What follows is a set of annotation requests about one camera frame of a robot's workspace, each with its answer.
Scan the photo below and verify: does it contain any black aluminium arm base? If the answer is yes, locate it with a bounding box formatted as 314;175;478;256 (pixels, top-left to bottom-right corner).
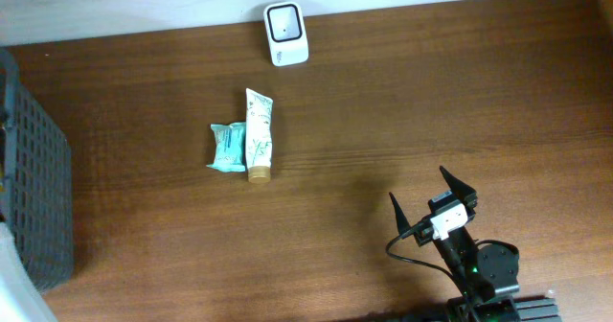
383;296;562;322

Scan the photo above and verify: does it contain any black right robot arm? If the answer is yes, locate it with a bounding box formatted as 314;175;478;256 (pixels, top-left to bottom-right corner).
385;167;520;321

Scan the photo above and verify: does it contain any white barcode scanner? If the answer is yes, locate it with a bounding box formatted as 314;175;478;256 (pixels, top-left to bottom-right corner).
263;2;309;67

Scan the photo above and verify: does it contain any grey plastic mesh basket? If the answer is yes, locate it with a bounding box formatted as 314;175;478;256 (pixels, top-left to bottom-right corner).
1;49;75;293

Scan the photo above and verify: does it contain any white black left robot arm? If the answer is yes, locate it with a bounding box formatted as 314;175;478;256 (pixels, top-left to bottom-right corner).
1;222;57;322

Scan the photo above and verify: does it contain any white floral cream tube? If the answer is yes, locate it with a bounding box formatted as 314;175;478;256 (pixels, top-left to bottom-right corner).
245;88;273;184

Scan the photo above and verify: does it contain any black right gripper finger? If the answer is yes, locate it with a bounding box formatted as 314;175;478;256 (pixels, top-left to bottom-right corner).
439;166;477;205
389;193;411;236

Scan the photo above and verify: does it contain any black camera cable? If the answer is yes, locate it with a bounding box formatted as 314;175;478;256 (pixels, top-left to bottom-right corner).
385;218;473;322

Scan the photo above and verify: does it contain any teal wet wipes pack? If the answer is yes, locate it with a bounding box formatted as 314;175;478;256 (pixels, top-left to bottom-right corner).
208;122;246;173

